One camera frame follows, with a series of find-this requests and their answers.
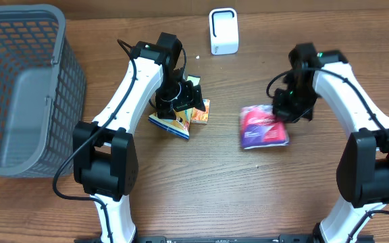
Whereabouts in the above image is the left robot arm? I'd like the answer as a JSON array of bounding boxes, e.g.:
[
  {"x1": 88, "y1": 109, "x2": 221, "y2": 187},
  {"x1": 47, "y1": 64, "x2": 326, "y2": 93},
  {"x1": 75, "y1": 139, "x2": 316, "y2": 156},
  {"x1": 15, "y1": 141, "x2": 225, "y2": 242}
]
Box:
[{"x1": 72, "y1": 32, "x2": 205, "y2": 242}]

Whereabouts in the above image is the orange small packet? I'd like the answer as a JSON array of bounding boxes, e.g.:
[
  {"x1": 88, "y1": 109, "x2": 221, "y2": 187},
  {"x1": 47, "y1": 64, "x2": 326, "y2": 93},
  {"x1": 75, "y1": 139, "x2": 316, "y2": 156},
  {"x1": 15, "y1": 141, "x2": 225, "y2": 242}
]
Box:
[{"x1": 191, "y1": 99, "x2": 210, "y2": 124}]

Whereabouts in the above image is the grey plastic mesh basket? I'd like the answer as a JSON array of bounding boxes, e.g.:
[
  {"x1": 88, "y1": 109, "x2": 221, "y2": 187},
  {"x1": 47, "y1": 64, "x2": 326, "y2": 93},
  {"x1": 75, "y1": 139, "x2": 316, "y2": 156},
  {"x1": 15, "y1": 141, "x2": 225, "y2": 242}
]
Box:
[{"x1": 0, "y1": 4, "x2": 86, "y2": 178}]

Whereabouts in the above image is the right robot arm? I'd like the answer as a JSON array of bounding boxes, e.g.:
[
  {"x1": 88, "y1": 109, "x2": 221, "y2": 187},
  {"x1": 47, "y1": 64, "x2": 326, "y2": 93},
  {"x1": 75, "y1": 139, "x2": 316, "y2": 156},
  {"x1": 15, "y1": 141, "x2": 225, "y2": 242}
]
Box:
[{"x1": 271, "y1": 43, "x2": 389, "y2": 243}]

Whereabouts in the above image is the white barcode scanner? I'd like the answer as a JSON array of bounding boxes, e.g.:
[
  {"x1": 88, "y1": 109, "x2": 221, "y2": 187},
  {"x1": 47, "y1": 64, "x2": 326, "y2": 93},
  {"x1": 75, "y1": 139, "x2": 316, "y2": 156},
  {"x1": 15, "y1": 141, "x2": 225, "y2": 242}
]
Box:
[{"x1": 209, "y1": 7, "x2": 239, "y2": 55}]

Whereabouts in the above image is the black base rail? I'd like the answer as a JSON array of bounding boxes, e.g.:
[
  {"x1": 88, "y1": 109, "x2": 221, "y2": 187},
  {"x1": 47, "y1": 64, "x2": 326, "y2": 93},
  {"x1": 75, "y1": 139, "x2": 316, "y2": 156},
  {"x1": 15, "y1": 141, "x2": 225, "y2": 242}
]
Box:
[{"x1": 74, "y1": 234, "x2": 375, "y2": 243}]

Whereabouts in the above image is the yellow snack chip bag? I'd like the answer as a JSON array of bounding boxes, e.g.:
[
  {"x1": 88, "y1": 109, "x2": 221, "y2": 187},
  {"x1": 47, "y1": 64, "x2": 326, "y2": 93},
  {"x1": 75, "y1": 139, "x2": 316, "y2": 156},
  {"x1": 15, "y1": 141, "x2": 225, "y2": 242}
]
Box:
[{"x1": 149, "y1": 75, "x2": 201, "y2": 140}]

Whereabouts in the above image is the red purple Carefree pack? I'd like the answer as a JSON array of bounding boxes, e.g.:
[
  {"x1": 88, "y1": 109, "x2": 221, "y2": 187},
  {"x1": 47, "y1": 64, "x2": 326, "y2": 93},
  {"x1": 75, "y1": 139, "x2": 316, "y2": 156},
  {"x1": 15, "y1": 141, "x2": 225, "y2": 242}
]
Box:
[{"x1": 240, "y1": 105, "x2": 289, "y2": 150}]

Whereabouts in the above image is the right black cable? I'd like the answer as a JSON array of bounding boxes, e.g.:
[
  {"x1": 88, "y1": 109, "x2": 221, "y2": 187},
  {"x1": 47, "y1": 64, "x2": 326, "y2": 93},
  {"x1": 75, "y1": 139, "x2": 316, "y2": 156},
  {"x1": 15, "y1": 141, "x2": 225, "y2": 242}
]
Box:
[{"x1": 265, "y1": 67, "x2": 389, "y2": 243}]

